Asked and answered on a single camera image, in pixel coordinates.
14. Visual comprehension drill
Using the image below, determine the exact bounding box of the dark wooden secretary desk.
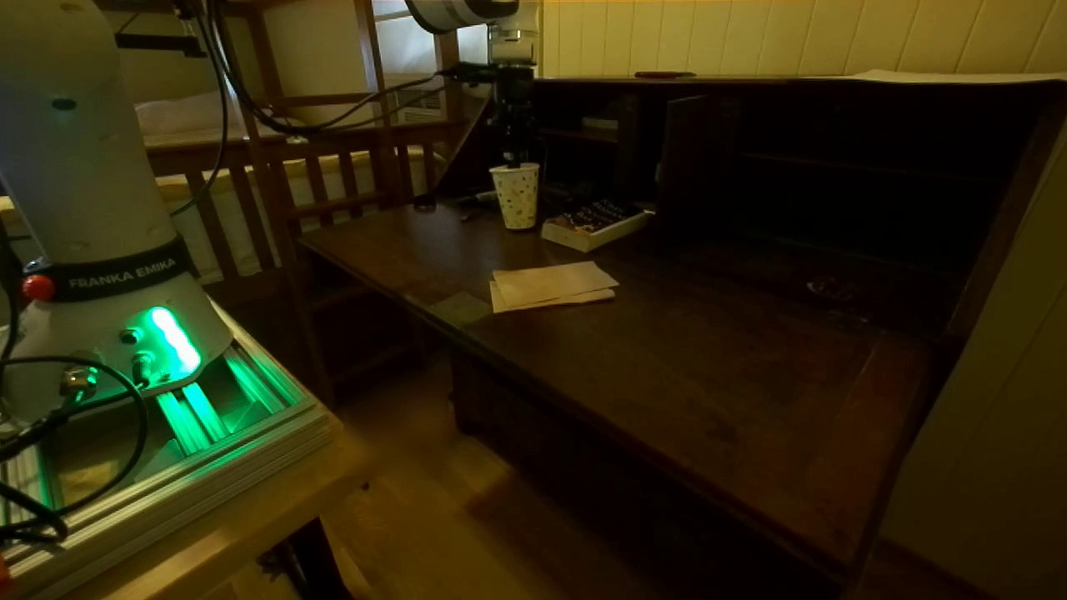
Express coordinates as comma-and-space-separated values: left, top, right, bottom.
289, 71, 1067, 595

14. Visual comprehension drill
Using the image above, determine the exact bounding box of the white paper sheet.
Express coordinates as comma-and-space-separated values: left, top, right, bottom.
843, 66, 1067, 90

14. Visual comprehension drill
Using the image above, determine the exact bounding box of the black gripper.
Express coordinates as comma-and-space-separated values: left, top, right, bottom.
484, 29, 549, 172

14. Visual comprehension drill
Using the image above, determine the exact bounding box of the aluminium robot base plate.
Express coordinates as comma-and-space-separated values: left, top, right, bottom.
0, 315, 336, 588

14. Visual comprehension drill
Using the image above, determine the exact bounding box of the wooden slatted chair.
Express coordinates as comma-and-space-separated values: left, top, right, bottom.
139, 116, 478, 411

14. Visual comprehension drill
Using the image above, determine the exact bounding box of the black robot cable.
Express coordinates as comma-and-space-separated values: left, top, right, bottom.
0, 0, 492, 552

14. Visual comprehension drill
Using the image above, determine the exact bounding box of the light wooden robot table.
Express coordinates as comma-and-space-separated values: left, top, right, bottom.
0, 296, 377, 600

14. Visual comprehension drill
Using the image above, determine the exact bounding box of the dotted white paper cup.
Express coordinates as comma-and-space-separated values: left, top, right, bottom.
487, 159, 547, 236

